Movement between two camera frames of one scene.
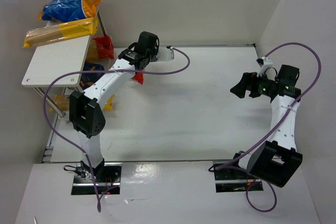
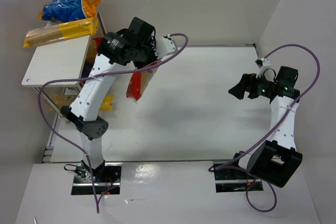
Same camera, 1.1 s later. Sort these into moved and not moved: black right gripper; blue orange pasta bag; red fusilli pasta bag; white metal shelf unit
Moved: red fusilli pasta bag
Not moved: white metal shelf unit; blue orange pasta bag; black right gripper
